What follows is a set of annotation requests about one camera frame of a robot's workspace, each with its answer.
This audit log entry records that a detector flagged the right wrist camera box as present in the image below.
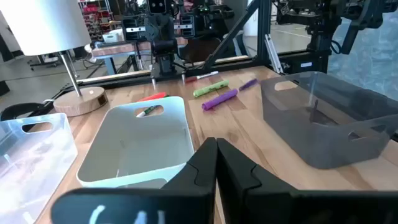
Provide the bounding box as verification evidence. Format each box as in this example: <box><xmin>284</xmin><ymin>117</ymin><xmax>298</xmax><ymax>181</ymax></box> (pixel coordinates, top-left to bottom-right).
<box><xmin>146</xmin><ymin>0</ymin><xmax>172</xmax><ymax>15</ymax></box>

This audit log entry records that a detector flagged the clear plastic bin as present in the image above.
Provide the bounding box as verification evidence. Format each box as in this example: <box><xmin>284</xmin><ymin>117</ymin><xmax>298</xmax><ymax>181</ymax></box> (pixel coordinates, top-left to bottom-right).
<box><xmin>0</xmin><ymin>112</ymin><xmax>78</xmax><ymax>224</ymax></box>

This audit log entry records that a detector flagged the black office chair base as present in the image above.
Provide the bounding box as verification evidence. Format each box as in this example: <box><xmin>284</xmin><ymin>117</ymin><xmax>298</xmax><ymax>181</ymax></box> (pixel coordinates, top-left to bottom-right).
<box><xmin>27</xmin><ymin>53</ymin><xmax>62</xmax><ymax>70</ymax></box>

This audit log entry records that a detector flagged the shelf with red bins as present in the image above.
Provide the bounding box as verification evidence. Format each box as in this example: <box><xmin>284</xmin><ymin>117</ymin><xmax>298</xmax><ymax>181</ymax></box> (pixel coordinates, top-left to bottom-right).
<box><xmin>77</xmin><ymin>0</ymin><xmax>114</xmax><ymax>41</ymax></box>

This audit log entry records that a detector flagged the large purple highlighter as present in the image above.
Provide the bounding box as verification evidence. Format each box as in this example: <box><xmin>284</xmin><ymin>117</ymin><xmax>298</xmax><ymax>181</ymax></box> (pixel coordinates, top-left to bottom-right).
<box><xmin>201</xmin><ymin>88</ymin><xmax>239</xmax><ymax>111</ymax></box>

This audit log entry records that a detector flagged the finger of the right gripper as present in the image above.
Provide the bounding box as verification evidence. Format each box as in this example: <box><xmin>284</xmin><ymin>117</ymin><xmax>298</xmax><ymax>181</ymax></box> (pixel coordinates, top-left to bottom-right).
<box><xmin>146</xmin><ymin>14</ymin><xmax>161</xmax><ymax>42</ymax></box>
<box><xmin>160</xmin><ymin>14</ymin><xmax>175</xmax><ymax>42</ymax></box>

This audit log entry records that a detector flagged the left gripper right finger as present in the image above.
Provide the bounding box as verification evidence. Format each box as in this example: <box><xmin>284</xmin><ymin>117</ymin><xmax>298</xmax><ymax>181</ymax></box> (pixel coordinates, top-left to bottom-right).
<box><xmin>216</xmin><ymin>138</ymin><xmax>398</xmax><ymax>224</ymax></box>

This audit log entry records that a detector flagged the black aluminium table frame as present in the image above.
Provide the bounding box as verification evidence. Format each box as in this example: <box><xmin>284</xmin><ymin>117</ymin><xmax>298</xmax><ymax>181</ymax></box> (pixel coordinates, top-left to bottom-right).
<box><xmin>46</xmin><ymin>0</ymin><xmax>330</xmax><ymax>103</ymax></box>

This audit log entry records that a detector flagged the thin green white marker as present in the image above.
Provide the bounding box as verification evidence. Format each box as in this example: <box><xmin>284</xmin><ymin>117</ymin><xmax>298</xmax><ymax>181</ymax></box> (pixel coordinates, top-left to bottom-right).
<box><xmin>136</xmin><ymin>105</ymin><xmax>161</xmax><ymax>118</ymax></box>

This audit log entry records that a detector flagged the small purple marker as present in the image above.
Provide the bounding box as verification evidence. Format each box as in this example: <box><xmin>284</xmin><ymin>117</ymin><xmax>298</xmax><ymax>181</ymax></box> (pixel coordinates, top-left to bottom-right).
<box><xmin>238</xmin><ymin>78</ymin><xmax>259</xmax><ymax>91</ymax></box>

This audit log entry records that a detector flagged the smoky grey transparent bin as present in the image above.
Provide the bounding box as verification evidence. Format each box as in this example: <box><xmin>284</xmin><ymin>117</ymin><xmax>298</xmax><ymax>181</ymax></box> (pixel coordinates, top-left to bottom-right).
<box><xmin>260</xmin><ymin>70</ymin><xmax>398</xmax><ymax>170</ymax></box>

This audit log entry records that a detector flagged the blue-grey legged workbench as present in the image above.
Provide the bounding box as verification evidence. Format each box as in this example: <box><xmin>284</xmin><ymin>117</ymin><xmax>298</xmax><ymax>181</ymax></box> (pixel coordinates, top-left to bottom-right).
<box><xmin>91</xmin><ymin>37</ymin><xmax>189</xmax><ymax>75</ymax></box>

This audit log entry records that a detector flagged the white shade wooden base lamp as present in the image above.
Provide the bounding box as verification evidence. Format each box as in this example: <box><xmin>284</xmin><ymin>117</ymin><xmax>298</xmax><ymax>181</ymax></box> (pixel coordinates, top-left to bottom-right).
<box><xmin>0</xmin><ymin>0</ymin><xmax>108</xmax><ymax>118</ymax></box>

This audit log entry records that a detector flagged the red highlighter marker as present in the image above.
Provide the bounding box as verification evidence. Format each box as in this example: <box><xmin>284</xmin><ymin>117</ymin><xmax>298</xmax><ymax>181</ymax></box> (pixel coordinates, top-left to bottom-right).
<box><xmin>136</xmin><ymin>91</ymin><xmax>170</xmax><ymax>103</ymax></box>

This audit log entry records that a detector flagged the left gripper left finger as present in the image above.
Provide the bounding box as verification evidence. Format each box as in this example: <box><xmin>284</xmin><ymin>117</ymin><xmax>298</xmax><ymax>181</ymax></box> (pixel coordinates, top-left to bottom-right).
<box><xmin>51</xmin><ymin>136</ymin><xmax>218</xmax><ymax>224</ymax></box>

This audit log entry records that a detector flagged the white box on workbench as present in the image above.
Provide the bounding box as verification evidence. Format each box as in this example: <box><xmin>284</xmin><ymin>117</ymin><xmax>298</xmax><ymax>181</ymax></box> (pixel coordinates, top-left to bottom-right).
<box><xmin>101</xmin><ymin>30</ymin><xmax>124</xmax><ymax>44</ymax></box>

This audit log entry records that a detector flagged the light green highlighter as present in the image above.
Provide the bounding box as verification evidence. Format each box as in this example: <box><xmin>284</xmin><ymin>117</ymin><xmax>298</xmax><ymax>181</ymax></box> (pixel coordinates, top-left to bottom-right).
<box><xmin>193</xmin><ymin>80</ymin><xmax>230</xmax><ymax>98</ymax></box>

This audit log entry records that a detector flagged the thin red white marker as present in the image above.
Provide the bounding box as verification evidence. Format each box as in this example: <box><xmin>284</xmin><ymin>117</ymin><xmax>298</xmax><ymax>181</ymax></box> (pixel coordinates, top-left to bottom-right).
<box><xmin>185</xmin><ymin>70</ymin><xmax>220</xmax><ymax>83</ymax></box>

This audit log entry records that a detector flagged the white plastic bin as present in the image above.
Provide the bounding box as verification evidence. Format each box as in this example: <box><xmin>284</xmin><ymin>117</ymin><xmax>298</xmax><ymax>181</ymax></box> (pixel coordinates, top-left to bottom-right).
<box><xmin>76</xmin><ymin>95</ymin><xmax>196</xmax><ymax>189</ymax></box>

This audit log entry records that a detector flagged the silver metal bracket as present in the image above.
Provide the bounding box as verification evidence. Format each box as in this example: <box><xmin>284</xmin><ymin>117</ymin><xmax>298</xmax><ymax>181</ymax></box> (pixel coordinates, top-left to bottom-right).
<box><xmin>264</xmin><ymin>33</ymin><xmax>284</xmax><ymax>75</ymax></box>

